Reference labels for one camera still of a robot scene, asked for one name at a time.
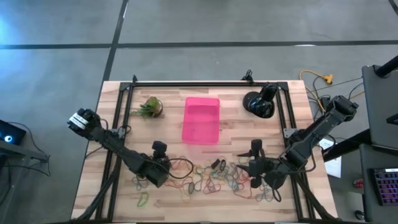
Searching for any teal rubber band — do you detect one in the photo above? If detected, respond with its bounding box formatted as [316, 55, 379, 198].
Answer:
[214, 169, 237, 191]
[225, 174, 243, 192]
[195, 169, 215, 185]

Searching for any orange rubber band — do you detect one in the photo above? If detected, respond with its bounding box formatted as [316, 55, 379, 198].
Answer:
[170, 155, 196, 177]

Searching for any small potted green plant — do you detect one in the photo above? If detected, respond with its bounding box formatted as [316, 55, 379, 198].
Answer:
[130, 95, 164, 119]

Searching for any yellow rubber band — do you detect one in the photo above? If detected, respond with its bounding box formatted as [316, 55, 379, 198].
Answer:
[185, 167, 201, 184]
[194, 166, 214, 187]
[177, 189, 192, 203]

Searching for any black desk lamp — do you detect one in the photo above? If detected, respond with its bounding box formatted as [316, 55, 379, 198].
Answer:
[241, 82, 279, 119]

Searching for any black round pole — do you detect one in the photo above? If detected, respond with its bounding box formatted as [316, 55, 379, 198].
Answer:
[374, 55, 398, 78]

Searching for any black cable bundle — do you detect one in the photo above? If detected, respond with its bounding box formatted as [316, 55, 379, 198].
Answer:
[241, 68, 255, 83]

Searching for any black computer with blue light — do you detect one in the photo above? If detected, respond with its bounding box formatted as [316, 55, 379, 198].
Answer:
[0, 119, 27, 146]

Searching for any white paper sheet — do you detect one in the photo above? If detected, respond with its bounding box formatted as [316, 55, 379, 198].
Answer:
[318, 138, 336, 151]
[324, 155, 343, 179]

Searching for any black aluminium extrusion frame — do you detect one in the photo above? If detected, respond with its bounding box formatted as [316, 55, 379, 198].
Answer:
[71, 74, 338, 223]

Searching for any green rubber band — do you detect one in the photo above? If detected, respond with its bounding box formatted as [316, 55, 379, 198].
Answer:
[136, 191, 150, 208]

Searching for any yellow extension cord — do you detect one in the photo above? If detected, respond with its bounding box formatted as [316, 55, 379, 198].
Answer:
[298, 70, 335, 113]

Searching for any black desk leg bar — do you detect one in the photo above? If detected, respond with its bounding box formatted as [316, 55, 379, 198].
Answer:
[322, 128, 374, 162]

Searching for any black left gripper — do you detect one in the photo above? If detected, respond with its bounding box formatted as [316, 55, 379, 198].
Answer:
[151, 140, 172, 175]

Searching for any black floor cable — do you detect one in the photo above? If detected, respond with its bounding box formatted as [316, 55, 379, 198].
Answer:
[6, 121, 52, 178]

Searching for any backlit computer keyboard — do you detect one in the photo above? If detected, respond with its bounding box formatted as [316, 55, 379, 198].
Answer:
[368, 167, 398, 207]

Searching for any grey metal bracket plate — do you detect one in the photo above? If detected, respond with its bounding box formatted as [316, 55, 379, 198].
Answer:
[282, 126, 297, 139]

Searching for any pink translucent plastic bin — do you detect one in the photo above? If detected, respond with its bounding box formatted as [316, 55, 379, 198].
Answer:
[181, 96, 221, 146]

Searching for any grey metal shelf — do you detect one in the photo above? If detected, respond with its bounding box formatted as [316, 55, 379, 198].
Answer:
[0, 139, 50, 164]

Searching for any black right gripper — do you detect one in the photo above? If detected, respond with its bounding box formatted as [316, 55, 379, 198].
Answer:
[236, 139, 273, 189]

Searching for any grey-blue rubber band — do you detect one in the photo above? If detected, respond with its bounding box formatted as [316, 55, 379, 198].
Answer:
[254, 185, 276, 203]

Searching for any red rubber band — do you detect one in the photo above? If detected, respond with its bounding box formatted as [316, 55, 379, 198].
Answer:
[203, 182, 223, 195]
[164, 177, 188, 190]
[232, 183, 253, 200]

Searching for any grey desk top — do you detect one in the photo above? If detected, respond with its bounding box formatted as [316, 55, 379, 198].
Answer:
[359, 143, 398, 224]
[361, 64, 398, 151]

